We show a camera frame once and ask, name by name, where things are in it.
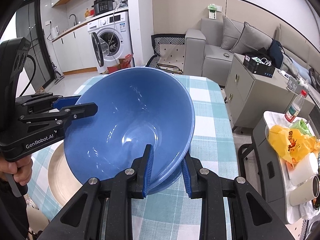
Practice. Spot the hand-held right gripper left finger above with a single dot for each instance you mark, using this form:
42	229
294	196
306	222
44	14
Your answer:
147	172

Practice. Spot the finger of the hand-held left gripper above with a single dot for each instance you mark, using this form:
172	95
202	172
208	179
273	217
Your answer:
65	101
80	110

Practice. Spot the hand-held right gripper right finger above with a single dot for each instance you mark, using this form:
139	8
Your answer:
186	177

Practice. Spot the beige plate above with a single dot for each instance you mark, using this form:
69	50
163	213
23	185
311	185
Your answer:
62	175

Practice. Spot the person's left hand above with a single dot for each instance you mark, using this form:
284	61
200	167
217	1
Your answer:
7	166

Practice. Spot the upright vacuum cleaner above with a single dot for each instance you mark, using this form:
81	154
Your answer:
59	80

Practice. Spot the brown patterned cardboard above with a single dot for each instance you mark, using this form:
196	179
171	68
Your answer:
40	90

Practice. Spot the white lower kitchen cabinets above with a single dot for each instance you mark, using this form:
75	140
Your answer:
75	50

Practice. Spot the red cardboard box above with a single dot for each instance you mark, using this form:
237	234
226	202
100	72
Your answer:
115	69

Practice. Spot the teal checked tablecloth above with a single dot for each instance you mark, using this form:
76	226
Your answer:
210	120

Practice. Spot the dark glass door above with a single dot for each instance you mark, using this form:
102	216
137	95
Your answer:
37	42

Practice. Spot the white electric kettle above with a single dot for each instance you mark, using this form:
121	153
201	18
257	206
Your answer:
54	31

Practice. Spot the grey cart white top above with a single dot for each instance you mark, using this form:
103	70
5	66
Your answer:
265	160

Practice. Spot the metal kitchen faucet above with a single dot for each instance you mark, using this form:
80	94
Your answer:
75	21

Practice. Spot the white washing machine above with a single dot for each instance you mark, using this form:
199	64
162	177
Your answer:
122	32

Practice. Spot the black pressure cooker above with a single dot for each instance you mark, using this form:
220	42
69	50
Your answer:
102	6

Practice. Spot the grey side cabinet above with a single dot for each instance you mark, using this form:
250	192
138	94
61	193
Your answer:
250	92

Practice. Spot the yellow plastic bag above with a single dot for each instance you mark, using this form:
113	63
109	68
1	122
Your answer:
287	142

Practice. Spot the white paper cup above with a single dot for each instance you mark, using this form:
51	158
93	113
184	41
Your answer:
302	170

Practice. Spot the grey sofa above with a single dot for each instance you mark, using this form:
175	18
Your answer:
195	52

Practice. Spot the green plastic bag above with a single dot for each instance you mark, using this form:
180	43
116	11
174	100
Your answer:
301	127

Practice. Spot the clear bottle red cap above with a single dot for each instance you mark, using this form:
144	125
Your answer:
293	110

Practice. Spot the small metal object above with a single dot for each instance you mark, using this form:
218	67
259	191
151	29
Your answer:
226	55

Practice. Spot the black box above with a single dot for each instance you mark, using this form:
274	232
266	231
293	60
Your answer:
260	68

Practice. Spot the light grey cushion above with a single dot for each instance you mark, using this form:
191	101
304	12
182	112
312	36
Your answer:
231	35

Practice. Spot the dark grey cushion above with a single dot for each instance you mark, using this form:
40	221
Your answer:
252	40

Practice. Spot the dark backpack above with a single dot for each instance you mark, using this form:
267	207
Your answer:
276	52

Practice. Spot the light blue blanket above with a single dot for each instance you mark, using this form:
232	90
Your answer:
300	72

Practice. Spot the wall socket with green tag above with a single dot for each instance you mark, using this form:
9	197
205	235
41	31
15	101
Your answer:
212	11

